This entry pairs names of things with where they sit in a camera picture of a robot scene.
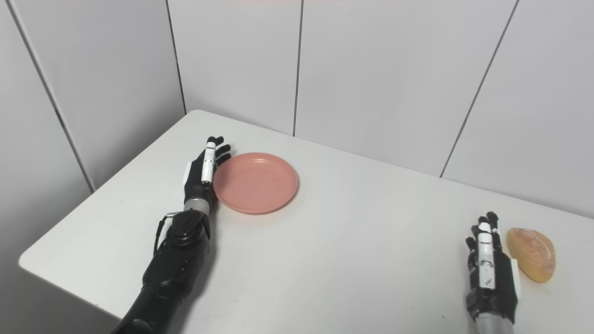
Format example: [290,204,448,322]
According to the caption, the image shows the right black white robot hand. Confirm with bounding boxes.
[465,212,522,324]

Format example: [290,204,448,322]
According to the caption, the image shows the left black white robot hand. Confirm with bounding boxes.
[182,135,232,207]

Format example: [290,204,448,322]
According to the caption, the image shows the golden bread roll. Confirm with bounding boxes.
[506,227,556,283]

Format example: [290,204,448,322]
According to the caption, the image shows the pink round plate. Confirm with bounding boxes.
[213,153,299,215]

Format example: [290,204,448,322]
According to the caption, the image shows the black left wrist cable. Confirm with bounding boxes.
[153,212,179,256]

